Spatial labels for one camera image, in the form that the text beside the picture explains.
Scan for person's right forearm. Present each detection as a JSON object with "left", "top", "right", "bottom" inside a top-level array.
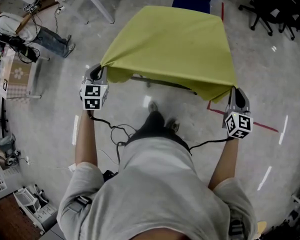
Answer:
[{"left": 207, "top": 136, "right": 240, "bottom": 191}]

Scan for black office chair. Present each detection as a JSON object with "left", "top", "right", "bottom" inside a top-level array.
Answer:
[{"left": 238, "top": 0, "right": 300, "bottom": 41}]

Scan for person's left forearm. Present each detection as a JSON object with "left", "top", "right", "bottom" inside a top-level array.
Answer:
[{"left": 74, "top": 108, "right": 99, "bottom": 170}]

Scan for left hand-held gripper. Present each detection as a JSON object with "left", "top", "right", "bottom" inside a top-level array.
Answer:
[{"left": 79, "top": 63, "right": 110, "bottom": 111}]

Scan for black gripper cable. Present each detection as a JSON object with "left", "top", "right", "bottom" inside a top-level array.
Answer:
[
  {"left": 188, "top": 136, "right": 235, "bottom": 156},
  {"left": 87, "top": 109, "right": 137, "bottom": 166}
]

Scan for yellow-green tablecloth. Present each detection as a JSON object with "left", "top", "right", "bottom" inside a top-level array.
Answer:
[{"left": 99, "top": 5, "right": 239, "bottom": 104}]

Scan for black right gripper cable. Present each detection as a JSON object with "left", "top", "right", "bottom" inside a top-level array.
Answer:
[{"left": 188, "top": 136, "right": 235, "bottom": 156}]

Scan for person's grey shirt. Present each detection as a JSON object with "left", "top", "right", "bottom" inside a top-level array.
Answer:
[{"left": 56, "top": 136, "right": 259, "bottom": 240}]

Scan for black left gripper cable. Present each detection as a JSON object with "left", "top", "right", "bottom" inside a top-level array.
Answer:
[{"left": 87, "top": 109, "right": 137, "bottom": 166}]

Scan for person's black trousers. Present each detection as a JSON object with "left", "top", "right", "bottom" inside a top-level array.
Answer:
[{"left": 125, "top": 110, "right": 192, "bottom": 156}]

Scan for white metal stand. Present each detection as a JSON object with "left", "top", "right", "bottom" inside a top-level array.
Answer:
[{"left": 26, "top": 55, "right": 51, "bottom": 100}]

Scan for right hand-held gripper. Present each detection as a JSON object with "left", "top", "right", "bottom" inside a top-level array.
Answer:
[{"left": 222, "top": 86, "right": 254, "bottom": 140}]

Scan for person's shoe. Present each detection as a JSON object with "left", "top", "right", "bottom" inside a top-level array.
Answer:
[
  {"left": 165, "top": 118, "right": 181, "bottom": 133},
  {"left": 147, "top": 101, "right": 159, "bottom": 114}
]

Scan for table with dark metal frame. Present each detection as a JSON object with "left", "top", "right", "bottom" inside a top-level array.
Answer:
[{"left": 130, "top": 74, "right": 199, "bottom": 96}]

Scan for person's right shoe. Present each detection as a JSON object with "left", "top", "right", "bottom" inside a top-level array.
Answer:
[{"left": 165, "top": 118, "right": 181, "bottom": 133}]

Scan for flower print cardboard box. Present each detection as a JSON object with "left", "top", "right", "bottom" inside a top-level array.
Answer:
[{"left": 0, "top": 47, "right": 34, "bottom": 100}]

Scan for black waist pouch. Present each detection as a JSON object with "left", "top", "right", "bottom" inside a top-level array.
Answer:
[{"left": 102, "top": 169, "right": 120, "bottom": 184}]

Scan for person's left shoe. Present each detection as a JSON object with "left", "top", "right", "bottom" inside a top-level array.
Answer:
[{"left": 147, "top": 101, "right": 159, "bottom": 114}]

